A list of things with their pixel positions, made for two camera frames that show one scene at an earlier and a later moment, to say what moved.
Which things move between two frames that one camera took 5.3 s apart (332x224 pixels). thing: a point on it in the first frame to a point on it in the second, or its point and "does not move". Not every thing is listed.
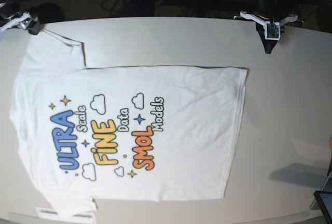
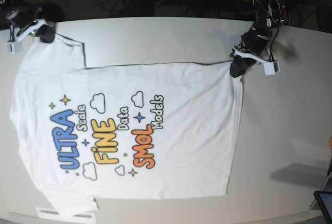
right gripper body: x=24 y=21 to x=25 y=19
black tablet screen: x=324 y=199 does not move
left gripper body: x=268 y=10 to x=256 y=42
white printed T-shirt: x=125 y=134 does not move
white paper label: x=51 y=213 does not move
